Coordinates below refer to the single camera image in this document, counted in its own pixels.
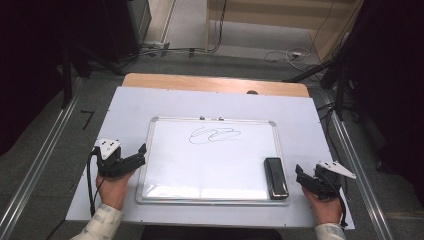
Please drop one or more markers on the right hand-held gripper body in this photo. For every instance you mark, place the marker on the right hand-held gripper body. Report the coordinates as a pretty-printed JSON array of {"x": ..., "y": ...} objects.
[{"x": 325, "y": 185}]

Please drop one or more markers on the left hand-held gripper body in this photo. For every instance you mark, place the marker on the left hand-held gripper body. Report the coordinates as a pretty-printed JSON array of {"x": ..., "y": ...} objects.
[{"x": 111, "y": 165}]

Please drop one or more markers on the black whiteboard eraser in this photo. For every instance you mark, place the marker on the black whiteboard eraser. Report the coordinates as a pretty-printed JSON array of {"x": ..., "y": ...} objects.
[{"x": 276, "y": 178}]

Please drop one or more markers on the silver framed whiteboard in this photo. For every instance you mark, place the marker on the silver framed whiteboard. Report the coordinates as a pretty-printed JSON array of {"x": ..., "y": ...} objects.
[{"x": 206, "y": 166}]

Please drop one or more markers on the person's right hand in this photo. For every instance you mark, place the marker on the person's right hand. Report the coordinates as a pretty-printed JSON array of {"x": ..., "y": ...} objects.
[{"x": 325, "y": 210}]

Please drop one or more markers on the person's left hand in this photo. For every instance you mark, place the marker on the person's left hand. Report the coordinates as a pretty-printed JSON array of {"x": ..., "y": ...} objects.
[{"x": 113, "y": 191}]

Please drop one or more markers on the dark table grommet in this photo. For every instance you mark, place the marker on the dark table grommet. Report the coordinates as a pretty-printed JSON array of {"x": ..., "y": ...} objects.
[{"x": 252, "y": 92}]

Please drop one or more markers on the wooden table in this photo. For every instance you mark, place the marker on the wooden table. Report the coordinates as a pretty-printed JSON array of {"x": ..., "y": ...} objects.
[{"x": 206, "y": 83}]

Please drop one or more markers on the white table cover sheet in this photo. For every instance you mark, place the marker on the white table cover sheet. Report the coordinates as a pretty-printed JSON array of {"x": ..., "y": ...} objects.
[{"x": 233, "y": 105}]

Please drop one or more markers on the black tripod stand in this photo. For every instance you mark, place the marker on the black tripod stand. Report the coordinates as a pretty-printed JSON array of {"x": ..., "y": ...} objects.
[{"x": 340, "y": 76}]

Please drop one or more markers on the dark cabinet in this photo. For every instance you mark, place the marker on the dark cabinet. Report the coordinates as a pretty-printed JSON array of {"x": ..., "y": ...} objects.
[{"x": 123, "y": 26}]

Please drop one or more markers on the light wooden shelf unit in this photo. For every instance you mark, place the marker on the light wooden shelf unit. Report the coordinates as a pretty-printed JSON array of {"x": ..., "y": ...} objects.
[{"x": 266, "y": 13}]

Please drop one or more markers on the metal floor rail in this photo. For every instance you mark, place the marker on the metal floor rail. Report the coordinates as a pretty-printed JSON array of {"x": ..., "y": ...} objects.
[
  {"x": 360, "y": 173},
  {"x": 40, "y": 160}
]

